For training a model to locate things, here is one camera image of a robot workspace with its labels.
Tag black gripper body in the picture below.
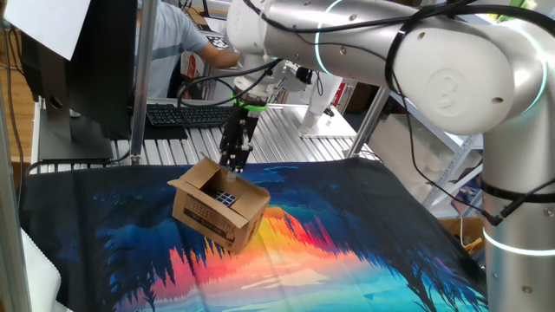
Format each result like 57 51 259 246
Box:
219 107 261 169

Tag black monitor with grey stand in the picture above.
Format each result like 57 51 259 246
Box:
19 0 139 162

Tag person's bare forearm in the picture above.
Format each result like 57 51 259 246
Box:
197 41 240 70

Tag white foam blocks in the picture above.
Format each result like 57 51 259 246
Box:
368 113 460 205

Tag colourful sunset print tablecloth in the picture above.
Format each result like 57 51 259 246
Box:
19 158 489 312

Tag grey metal shelf rack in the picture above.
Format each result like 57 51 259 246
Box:
422 93 485 218

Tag open cardboard box with clutter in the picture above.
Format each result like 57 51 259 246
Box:
438 216 486 257

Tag white paper sheet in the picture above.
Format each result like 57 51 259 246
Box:
3 0 92 62

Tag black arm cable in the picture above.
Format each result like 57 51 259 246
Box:
176 0 555 226

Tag black office chair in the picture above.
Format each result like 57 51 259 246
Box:
166 47 204 100

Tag green flange ring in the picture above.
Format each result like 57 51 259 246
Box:
229 91 270 113

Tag blue white Rubik's cube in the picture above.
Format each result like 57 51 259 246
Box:
214 190 238 207

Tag brown cardboard box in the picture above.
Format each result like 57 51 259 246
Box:
167 156 272 256

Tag black keyboard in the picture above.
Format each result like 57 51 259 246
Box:
146 102 235 128

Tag white cloth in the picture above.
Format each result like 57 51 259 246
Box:
21 229 73 312

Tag white red printed carton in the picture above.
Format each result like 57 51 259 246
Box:
180 49 205 100

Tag aluminium frame post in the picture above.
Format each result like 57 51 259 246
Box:
0 77 32 312
128 0 160 166
346 86 391 159

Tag black monitor cable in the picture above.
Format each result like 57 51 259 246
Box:
28 149 131 175

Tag person in blue shirt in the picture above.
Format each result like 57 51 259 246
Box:
137 0 209 100

